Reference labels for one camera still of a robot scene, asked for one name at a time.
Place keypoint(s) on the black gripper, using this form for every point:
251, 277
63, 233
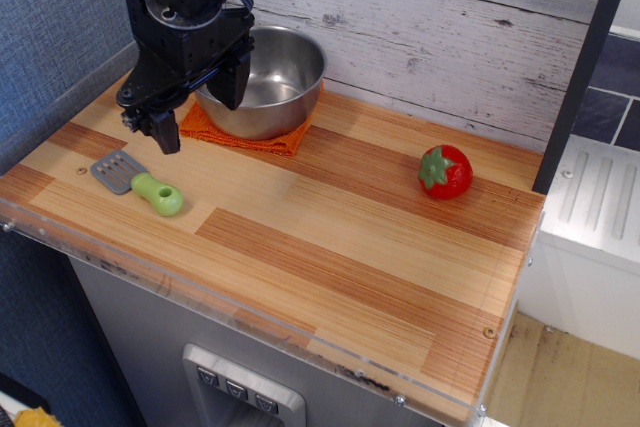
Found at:
174, 62

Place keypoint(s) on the green handled grey spatula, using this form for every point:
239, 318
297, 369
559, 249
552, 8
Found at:
121, 173

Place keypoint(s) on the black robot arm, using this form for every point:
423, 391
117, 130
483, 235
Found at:
177, 14

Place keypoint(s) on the stainless steel pot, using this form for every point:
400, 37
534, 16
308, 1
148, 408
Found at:
284, 83

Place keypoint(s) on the red toy strawberry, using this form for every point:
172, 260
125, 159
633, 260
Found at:
445, 172

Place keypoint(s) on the orange cloth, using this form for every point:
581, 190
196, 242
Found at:
280, 139

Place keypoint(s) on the grey toy fridge cabinet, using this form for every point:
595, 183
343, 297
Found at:
150, 335

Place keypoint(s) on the yellow object at corner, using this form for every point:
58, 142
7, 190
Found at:
35, 418

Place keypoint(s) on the white toy sink unit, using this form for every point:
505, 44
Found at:
583, 271

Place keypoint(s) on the black vertical post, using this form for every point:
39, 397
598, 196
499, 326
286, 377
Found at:
592, 47

